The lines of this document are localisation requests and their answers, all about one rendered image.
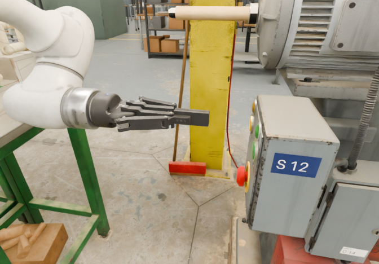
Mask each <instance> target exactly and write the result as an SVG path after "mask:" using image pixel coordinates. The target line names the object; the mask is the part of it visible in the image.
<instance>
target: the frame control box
mask: <svg viewBox="0 0 379 264"><path fill-rule="evenodd" d="M251 116H252V128H251V131H250V135H249V143H248V150H247V155H246V163H245V171H248V181H247V182H245V204H246V223H247V224H248V227H249V229H250V230H253V231H260V232H267V233H271V234H278V235H285V236H292V237H299V238H305V237H306V234H307V232H308V229H309V226H310V223H311V221H312V218H313V216H314V213H315V210H316V207H317V205H318V202H319V200H320V197H321V194H322V192H323V189H324V186H325V184H326V181H327V179H328V175H329V173H330V170H331V168H332V165H333V162H334V161H335V162H336V164H335V167H334V169H335V168H336V169H337V171H338V172H339V173H342V174H347V172H348V171H347V166H348V161H347V160H346V159H345V158H338V159H335V157H336V154H337V152H338V149H339V147H340V141H339V140H338V138H337V137H336V136H335V134H334V132H333V131H332V130H331V128H330V127H329V126H328V124H327V123H326V121H325V120H324V119H323V117H322V116H321V114H320V113H319V111H318V110H317V109H316V107H315V106H314V105H313V103H312V102H311V100H310V99H309V98H304V97H295V96H278V95H258V96H257V107H256V112H255V115H254V114H252V115H251ZM259 122H261V136H260V140H259V141H257V139H256V137H255V127H256V126H257V125H258V123H259ZM253 141H255V156H254V160H252V144H253Z"/></svg>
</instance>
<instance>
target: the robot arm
mask: <svg viewBox="0 0 379 264"><path fill-rule="evenodd" d="M0 21H1V22H4V23H7V24H9V25H11V26H13V27H14V28H16V29H17V30H18V31H19V32H20V33H21V34H22V35H23V37H24V44H25V46H26V48H28V49H29V50H30V51H31V53H32V54H33V56H34V58H36V59H37V60H36V64H35V66H34V69H33V70H32V72H31V74H30V75H29V76H28V77H27V78H26V79H25V80H24V81H23V82H19V83H17V84H15V85H13V86H12V87H11V88H9V89H8V90H7V91H6V92H5V93H4V95H3V99H2V104H3V109H4V110H5V112H6V114H7V115H8V116H9V117H11V118H12V119H14V120H16V121H20V122H23V123H25V124H28V125H32V126H35V127H40V128H44V129H66V128H69V127H72V128H75V129H90V130H95V129H98V128H99V127H107V128H115V127H117V130H118V132H124V131H129V130H162V129H168V128H169V126H170V125H171V129H172V128H175V124H180V125H192V126H205V127H208V126H209V116H210V111H209V110H201V109H187V108H177V104H176V103H171V102H165V101H162V100H156V99H150V98H146V97H144V96H139V100H137V101H133V100H122V99H121V98H120V96H119V95H117V94H115V93H103V92H102V91H100V90H99V89H92V88H83V87H82V84H83V80H84V78H85V74H86V73H87V71H88V68H89V65H90V62H91V58H92V52H93V49H94V39H95V36H94V27H93V25H92V22H91V20H90V19H89V18H88V16H87V15H86V14H85V13H84V12H82V11H81V10H79V9H77V8H74V7H71V6H64V7H60V8H57V9H55V10H48V11H44V10H42V9H40V8H38V7H36V6H35V5H33V4H31V3H30V2H28V1H26V0H0Z"/></svg>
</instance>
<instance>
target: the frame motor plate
mask: <svg viewBox="0 0 379 264"><path fill-rule="evenodd" d="M278 70H279V71H280V73H281V75H282V77H283V79H284V80H285V82H286V83H287V85H288V87H289V89H290V91H291V92H292V94H293V96H300V97H310V98H327V99H344V100H362V101H365V100H366V97H367V93H368V90H369V86H370V83H371V82H354V81H332V80H313V79H312V78H310V77H305V78H304V79H300V78H287V77H286V75H285V74H284V72H283V71H282V69H281V68H278ZM377 94H378V95H377V97H376V100H375V101H376V102H379V90H378V93H377Z"/></svg>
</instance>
